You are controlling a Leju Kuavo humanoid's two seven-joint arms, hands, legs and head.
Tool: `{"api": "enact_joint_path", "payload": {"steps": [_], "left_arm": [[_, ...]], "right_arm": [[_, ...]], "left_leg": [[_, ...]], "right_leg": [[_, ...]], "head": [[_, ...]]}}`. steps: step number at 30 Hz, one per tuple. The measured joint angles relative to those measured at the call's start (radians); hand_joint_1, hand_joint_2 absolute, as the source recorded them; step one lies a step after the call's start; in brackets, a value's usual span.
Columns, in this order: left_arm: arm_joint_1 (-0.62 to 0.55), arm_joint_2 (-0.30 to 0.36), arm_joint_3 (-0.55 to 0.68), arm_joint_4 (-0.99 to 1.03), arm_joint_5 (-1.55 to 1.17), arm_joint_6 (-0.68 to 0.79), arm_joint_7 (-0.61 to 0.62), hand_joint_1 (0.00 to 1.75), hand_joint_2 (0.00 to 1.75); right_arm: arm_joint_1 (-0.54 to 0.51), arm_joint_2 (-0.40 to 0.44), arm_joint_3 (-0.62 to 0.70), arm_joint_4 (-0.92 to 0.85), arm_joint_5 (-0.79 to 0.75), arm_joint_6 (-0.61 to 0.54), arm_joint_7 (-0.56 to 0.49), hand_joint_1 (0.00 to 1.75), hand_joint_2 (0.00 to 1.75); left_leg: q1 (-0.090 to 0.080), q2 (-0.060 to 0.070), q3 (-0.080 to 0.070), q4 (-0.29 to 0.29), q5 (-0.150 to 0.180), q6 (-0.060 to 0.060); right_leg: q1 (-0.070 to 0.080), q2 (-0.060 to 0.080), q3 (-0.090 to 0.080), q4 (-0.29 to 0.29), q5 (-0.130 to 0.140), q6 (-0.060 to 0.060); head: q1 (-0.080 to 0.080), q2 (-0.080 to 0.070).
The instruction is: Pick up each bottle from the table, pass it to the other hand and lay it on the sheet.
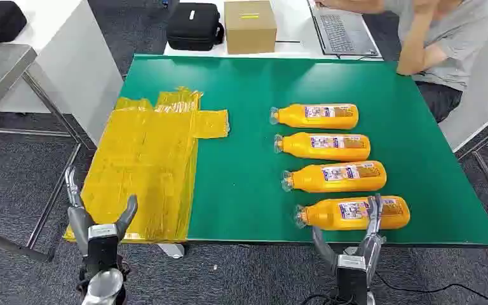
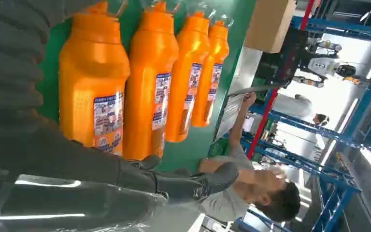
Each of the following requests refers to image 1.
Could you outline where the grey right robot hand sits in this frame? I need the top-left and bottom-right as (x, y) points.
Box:
(311, 193), (387, 284)

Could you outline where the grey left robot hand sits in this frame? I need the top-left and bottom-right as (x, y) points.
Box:
(65, 166), (139, 257)

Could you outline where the orange drink bottle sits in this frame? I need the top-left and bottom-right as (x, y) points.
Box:
(269, 103), (360, 130)
(281, 160), (388, 194)
(294, 195), (411, 231)
(273, 132), (372, 163)

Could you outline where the white desk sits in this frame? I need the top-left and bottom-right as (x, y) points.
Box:
(163, 0), (384, 60)

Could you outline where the grey laptop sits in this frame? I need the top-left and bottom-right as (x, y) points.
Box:
(306, 0), (383, 58)

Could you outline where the brown cardboard box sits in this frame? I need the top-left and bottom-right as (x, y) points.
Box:
(224, 0), (278, 55)

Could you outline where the yellow plastic sheet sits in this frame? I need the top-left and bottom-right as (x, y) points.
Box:
(63, 86), (231, 245)

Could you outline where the white table foot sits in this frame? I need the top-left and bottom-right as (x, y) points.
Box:
(158, 243), (185, 260)

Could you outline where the black case with white label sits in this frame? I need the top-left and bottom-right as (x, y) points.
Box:
(166, 2), (226, 52)

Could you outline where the person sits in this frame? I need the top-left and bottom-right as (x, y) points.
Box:
(313, 0), (488, 124)

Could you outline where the green table mat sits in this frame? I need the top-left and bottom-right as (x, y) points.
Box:
(118, 53), (488, 249)

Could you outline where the white panel table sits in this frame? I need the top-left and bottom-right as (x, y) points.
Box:
(0, 0), (125, 146)

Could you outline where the white table with steel legs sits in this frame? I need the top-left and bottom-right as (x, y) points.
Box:
(437, 4), (488, 228)

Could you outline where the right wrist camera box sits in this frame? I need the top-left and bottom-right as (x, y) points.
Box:
(335, 254), (370, 305)

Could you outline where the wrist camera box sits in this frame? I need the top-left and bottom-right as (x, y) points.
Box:
(335, 254), (370, 305)
(86, 224), (121, 275)

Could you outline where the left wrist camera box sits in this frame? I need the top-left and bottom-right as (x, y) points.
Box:
(86, 224), (121, 275)

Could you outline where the black cable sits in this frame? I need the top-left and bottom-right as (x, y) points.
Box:
(302, 271), (488, 305)

